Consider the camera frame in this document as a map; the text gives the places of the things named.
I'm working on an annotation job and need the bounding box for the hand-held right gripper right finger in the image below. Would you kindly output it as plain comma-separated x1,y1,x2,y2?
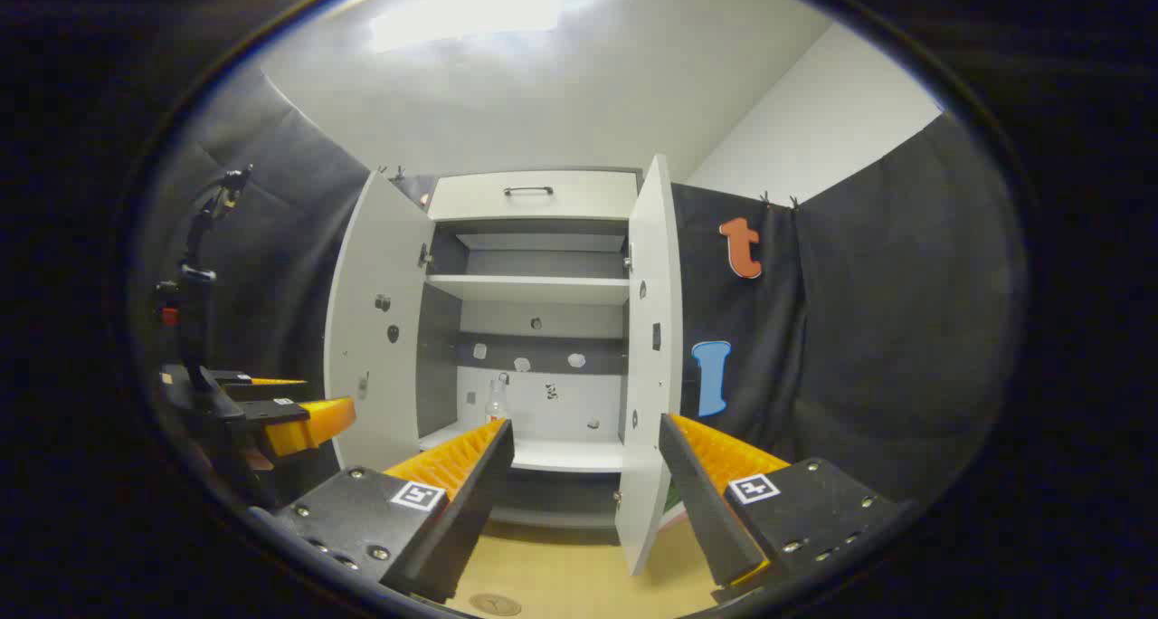
658,413,915,602

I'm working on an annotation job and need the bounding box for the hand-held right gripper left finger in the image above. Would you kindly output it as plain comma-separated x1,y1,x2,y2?
271,417,517,605

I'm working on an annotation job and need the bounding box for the white cabinet door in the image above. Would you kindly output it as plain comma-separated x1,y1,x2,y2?
615,155,681,576
323,171,437,473

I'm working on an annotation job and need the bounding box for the white grey cabinet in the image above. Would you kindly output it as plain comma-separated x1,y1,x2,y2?
416,168,645,529

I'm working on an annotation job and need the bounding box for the white cabinet drawer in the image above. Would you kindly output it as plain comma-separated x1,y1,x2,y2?
427,171,640,222

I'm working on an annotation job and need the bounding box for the black backdrop cloth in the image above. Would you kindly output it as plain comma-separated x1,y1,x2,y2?
136,67,1028,502

